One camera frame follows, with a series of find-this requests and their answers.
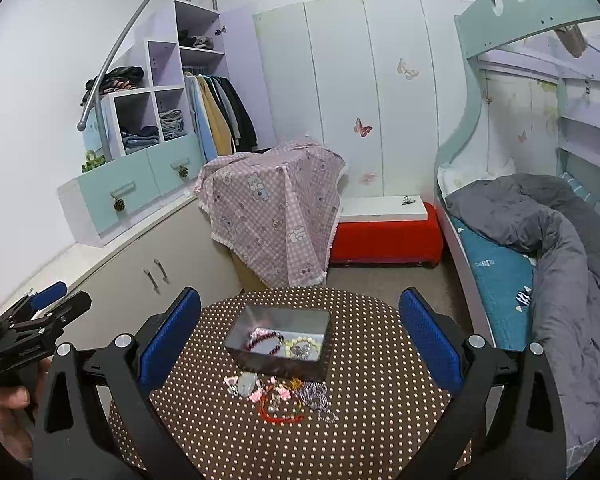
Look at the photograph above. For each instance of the folded dark jeans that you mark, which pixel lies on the folded dark jeans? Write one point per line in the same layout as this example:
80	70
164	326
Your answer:
140	137

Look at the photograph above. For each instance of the teal bed sheet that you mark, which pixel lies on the teal bed sheet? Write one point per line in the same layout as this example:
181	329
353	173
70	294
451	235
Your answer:
500	280

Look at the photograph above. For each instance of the white board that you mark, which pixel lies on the white board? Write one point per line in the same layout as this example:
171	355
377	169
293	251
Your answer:
380	207

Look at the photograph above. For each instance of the grey duvet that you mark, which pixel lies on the grey duvet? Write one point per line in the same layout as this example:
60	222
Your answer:
570	285

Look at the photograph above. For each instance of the brown hanging bag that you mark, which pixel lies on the brown hanging bag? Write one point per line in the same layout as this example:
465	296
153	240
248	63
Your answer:
572	40

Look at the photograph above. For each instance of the teal striped pillow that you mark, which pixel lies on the teal striped pillow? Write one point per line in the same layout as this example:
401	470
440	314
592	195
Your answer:
577	187

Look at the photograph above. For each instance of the white wardrobe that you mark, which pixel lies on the white wardrobe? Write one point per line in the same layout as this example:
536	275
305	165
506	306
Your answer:
330	85

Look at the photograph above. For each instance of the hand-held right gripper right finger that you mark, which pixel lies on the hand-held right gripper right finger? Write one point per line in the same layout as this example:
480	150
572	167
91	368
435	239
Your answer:
425	335

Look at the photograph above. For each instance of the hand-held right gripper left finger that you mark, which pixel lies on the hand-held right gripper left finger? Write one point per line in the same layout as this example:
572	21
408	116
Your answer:
172	340

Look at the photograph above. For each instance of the pink checked bear cloth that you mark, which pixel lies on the pink checked bear cloth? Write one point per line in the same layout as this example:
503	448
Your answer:
265	210

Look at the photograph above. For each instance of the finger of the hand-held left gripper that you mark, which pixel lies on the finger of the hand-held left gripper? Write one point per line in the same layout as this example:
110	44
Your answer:
67	310
47	295

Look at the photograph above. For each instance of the grey metal handrail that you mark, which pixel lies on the grey metal handrail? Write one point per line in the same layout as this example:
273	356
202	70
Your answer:
130	30

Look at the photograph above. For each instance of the low white cabinet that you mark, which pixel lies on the low white cabinet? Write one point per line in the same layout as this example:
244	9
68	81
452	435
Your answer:
125	280

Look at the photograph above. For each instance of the large teal drawer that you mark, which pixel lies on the large teal drawer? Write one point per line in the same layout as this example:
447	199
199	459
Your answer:
115	180

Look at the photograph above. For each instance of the white pillow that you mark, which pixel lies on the white pillow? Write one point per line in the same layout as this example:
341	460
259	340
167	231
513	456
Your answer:
465	172

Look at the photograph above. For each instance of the lilac stair shelf cabinet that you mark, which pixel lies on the lilac stair shelf cabinet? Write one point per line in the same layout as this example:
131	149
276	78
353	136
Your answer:
240	60

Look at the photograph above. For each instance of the folded light denim clothes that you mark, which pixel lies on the folded light denim clothes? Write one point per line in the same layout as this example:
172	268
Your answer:
172	122

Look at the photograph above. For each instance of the dark clothes on shelf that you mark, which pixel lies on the dark clothes on shelf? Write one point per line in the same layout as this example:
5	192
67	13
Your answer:
197	40

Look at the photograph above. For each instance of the cardboard box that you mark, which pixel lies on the cardboard box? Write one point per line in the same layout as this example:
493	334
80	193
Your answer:
245	275

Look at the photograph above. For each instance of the yellow hanging jacket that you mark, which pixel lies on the yellow hanging jacket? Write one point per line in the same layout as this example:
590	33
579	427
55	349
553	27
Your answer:
215	115

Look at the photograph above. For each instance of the pink butterfly sticker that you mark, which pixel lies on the pink butterfly sticker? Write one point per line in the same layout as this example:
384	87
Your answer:
363	127

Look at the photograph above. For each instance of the metal tin box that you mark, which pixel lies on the metal tin box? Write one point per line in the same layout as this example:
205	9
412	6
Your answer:
280	367

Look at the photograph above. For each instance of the small teal drawer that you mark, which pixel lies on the small teal drawer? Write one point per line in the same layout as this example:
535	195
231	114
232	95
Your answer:
170	157

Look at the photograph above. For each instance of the person's left hand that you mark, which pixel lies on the person's left hand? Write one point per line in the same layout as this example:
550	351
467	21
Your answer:
5	400

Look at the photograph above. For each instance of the brown polka-dot tablecloth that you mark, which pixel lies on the brown polka-dot tablecloth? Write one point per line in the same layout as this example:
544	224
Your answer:
370	410

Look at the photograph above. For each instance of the light blue hanging garment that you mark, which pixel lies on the light blue hanging garment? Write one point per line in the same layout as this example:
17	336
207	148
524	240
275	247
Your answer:
200	115

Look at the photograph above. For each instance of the red storage bench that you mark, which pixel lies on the red storage bench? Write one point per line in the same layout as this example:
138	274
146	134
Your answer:
385	242

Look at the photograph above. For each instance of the grey jade pendant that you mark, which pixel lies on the grey jade pendant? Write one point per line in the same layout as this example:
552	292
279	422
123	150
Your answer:
245	385

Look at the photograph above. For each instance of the faint pink flower sticker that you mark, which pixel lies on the faint pink flower sticker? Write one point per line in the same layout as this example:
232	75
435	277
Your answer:
367	177

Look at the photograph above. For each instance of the pale butterfly sticker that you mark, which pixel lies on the pale butterfly sticker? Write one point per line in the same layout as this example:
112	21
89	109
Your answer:
407	68

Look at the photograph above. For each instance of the pile of dark clothes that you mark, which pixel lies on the pile of dark clothes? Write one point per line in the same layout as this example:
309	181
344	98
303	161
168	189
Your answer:
115	80

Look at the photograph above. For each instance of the teal bunk bed frame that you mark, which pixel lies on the teal bunk bed frame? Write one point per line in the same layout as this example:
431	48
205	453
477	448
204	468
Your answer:
475	35

